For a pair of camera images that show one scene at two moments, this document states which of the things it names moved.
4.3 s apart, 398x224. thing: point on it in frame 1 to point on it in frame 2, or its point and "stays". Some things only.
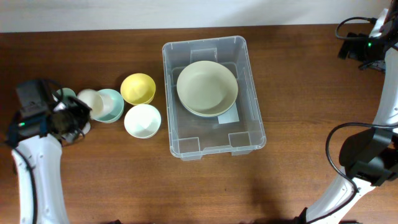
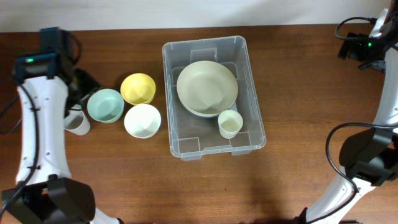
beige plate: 207,87 stays
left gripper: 84,111 to 87,84
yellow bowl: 138,89 stays
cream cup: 93,99 to 230,122
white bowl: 142,121 stays
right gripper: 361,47 stays
